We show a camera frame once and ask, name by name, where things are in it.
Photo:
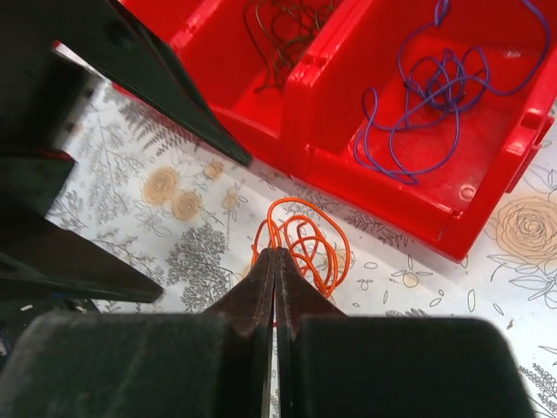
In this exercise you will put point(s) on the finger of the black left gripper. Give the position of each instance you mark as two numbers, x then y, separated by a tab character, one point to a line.
40	260

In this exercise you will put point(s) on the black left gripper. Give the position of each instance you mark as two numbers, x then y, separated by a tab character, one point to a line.
43	93

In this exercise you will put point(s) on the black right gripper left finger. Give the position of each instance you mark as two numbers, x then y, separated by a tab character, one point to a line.
212	364

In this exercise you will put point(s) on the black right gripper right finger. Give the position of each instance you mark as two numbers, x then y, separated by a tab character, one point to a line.
334	365

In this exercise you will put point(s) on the red plastic compartment tray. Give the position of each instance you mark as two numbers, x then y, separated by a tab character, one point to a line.
421	113

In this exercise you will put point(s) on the floral patterned table mat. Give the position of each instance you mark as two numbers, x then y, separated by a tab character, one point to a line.
148	192

